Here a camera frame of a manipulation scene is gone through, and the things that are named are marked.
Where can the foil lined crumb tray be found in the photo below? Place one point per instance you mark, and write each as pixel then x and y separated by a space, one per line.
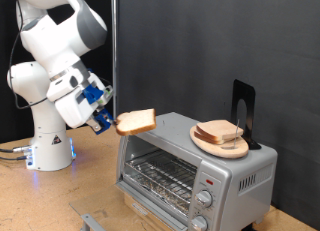
pixel 166 199

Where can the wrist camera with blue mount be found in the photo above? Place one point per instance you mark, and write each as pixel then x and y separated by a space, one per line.
pixel 91 93

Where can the dark grey partition panel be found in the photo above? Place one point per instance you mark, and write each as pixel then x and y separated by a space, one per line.
pixel 200 41

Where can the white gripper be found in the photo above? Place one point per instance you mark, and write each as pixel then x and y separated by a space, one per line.
pixel 75 111

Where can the black curtain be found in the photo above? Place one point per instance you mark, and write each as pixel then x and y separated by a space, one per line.
pixel 6 124

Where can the silver toaster oven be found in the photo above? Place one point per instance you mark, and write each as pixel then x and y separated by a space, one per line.
pixel 253 164

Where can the black metal bookend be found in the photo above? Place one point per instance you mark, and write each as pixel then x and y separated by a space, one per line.
pixel 240 91

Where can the silver oven knob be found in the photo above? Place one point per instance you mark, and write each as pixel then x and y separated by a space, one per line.
pixel 204 199
pixel 199 223

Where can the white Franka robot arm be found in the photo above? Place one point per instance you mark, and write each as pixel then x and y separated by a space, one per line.
pixel 43 141

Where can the thin metal pin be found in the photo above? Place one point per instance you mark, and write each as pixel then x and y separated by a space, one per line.
pixel 236 134

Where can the round wooden board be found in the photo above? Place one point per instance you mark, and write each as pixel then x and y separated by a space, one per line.
pixel 226 151

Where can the white bread slice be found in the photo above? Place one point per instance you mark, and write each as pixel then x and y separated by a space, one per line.
pixel 203 137
pixel 216 129
pixel 136 122

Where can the vertical metal pole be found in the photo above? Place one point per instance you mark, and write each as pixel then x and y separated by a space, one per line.
pixel 114 41

